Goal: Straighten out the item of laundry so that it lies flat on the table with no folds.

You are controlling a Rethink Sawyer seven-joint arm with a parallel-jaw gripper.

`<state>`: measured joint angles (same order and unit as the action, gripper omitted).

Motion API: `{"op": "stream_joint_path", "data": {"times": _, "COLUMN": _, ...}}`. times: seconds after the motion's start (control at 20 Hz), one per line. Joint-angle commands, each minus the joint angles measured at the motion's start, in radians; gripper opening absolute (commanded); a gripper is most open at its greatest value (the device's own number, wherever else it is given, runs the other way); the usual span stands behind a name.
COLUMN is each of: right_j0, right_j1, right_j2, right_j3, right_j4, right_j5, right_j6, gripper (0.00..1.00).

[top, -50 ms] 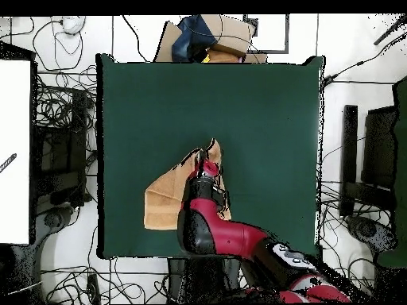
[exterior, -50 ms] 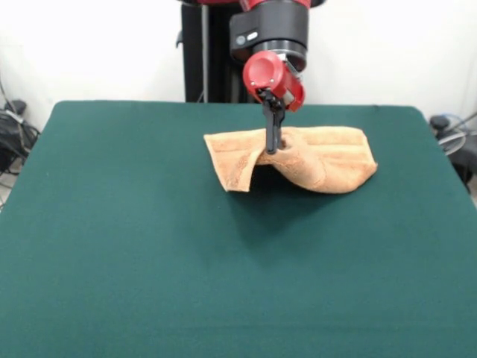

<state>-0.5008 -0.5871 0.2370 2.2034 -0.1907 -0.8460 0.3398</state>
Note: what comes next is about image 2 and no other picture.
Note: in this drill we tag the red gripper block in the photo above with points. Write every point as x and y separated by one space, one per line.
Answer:
268 72

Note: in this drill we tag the tan terry towel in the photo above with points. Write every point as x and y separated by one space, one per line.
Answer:
328 164

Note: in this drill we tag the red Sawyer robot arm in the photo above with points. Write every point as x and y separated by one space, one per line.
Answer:
275 30

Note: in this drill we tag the black round device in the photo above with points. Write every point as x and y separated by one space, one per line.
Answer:
441 122

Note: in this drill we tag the dark green table cloth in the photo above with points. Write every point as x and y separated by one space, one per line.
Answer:
149 242

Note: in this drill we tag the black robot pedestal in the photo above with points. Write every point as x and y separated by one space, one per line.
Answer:
194 56

